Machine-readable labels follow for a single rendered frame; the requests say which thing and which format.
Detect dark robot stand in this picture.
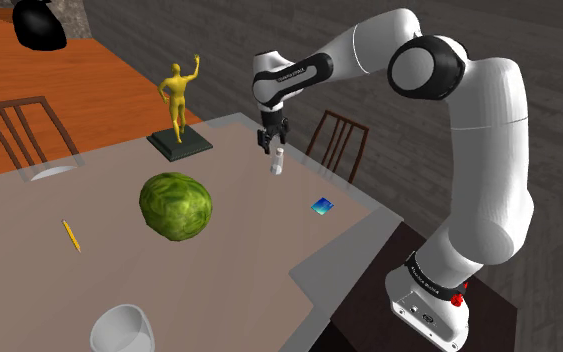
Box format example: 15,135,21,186
309,221,519,352

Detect green cabbage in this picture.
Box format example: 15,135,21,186
138,171,214,243

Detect small white bottle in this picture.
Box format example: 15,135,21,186
269,147,286,176

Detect gold figure on dark base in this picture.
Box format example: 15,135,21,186
145,53,214,163

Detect white bowl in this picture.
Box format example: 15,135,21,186
89,303,157,352

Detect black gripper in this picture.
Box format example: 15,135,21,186
256,110,291,155

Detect black bag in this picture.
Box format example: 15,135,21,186
11,0,68,52

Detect blue card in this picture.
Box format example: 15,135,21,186
310,197,336,217

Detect yellow pencil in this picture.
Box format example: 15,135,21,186
60,219,83,254

